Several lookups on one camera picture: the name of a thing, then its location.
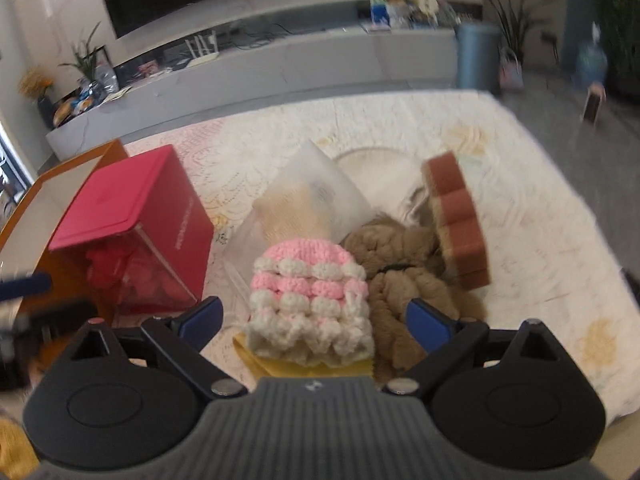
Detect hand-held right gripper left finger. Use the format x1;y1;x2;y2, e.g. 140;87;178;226
70;296;249;401

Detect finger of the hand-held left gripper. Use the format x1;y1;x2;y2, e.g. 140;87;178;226
0;272;54;302

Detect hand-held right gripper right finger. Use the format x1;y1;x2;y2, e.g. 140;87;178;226
384;298;559;402

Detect pink and white knitted hat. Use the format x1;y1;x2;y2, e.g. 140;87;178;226
243;239;375;366

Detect frosted plastic bag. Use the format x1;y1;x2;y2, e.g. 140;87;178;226
220;139;376;311

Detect brown plush toy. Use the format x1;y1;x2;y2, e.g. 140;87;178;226
340;215;488;386

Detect yellow packet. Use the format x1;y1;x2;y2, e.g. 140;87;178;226
232;332;376;378

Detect red box of red balls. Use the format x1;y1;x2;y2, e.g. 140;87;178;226
48;144;216;317

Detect yellow fuzzy cloth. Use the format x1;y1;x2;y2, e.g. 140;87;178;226
0;417;40;479

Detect yellow flowers in dark vase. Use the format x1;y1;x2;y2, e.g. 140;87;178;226
19;67;57;128

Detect small plant in vase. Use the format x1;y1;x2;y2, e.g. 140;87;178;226
60;22;118;93

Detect white router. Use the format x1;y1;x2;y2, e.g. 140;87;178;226
185;32;221;67

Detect grey television cabinet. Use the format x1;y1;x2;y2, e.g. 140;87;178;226
45;0;461;161

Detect blue trash bin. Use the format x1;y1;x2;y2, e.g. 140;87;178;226
456;22;502;92

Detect small standing phone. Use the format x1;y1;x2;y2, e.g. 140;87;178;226
581;85;606;125

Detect blue water jug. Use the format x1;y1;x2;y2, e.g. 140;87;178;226
575;22;608;88

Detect potted leafy plant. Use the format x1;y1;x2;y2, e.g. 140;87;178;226
472;0;546;61

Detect large green plant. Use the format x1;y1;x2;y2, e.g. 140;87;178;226
575;0;640;76

